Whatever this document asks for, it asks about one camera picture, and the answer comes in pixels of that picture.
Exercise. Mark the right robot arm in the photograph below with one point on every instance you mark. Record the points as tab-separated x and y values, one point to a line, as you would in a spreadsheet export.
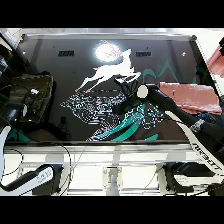
173	106

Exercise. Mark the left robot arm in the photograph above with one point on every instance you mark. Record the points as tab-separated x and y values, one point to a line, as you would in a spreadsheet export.
31	180

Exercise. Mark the red garment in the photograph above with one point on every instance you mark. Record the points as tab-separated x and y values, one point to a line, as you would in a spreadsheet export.
191	96
217	65

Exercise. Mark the dark green garment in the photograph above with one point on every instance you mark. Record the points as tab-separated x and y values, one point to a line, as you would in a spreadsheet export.
35	96

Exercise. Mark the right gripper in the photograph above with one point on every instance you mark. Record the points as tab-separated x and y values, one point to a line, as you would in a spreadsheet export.
130	102

